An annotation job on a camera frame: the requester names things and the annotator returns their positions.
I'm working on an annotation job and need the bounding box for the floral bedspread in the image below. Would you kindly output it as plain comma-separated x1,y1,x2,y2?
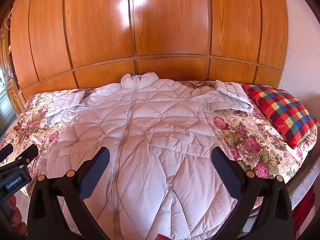
0,80,318,233

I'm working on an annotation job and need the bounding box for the wooden wardrobe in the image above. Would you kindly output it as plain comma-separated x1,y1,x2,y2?
9,0,290,100

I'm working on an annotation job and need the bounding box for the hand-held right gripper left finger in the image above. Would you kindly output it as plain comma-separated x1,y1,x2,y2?
27,146,111,240

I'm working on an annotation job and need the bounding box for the plaid pillow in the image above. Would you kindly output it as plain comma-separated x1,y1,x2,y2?
241,84,320,150

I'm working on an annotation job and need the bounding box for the person's left hand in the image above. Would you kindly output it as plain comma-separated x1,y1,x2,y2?
6,194,28,238

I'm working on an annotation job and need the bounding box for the grey bed base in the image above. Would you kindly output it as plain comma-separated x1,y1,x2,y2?
285,130,320,207

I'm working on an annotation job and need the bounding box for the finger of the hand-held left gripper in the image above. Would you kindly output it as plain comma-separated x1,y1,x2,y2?
0,144,14,163
15,145,39,171

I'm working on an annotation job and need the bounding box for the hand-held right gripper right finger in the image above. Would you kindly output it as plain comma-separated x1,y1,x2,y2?
211,146,294,240

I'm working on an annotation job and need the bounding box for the red cloth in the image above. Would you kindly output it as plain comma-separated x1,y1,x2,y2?
292,187,316,233

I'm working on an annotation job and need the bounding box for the white quilted jacket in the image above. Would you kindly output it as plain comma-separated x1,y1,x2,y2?
45,72,253,240

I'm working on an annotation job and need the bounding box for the wooden door with glass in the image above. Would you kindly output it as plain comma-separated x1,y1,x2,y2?
0,22,25,137

